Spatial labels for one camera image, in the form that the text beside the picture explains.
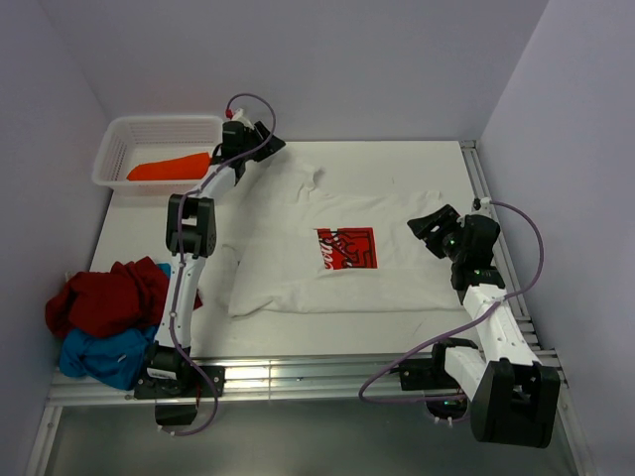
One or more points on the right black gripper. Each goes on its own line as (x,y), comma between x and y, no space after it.
(445,217)

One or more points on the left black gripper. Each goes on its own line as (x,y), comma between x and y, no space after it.
(270,148)

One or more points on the white printed t-shirt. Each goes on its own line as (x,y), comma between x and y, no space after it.
(301,249)

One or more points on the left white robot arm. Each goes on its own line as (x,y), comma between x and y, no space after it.
(191,238)

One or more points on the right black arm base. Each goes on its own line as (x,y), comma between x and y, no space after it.
(421,375)

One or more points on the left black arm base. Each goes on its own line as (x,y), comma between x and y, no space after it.
(176,405)

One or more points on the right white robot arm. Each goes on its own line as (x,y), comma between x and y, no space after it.
(512,396)

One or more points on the orange rolled t-shirt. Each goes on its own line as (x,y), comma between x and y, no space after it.
(184,168)

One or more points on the white plastic basket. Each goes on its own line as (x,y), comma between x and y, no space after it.
(131,141)

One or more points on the dark red t-shirt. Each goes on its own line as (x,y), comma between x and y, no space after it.
(104,304)

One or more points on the blue t-shirt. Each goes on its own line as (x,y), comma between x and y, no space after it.
(115,361)

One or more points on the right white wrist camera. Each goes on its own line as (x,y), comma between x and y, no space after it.
(479,203)

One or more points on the front aluminium rail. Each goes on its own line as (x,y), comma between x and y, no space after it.
(258,379)

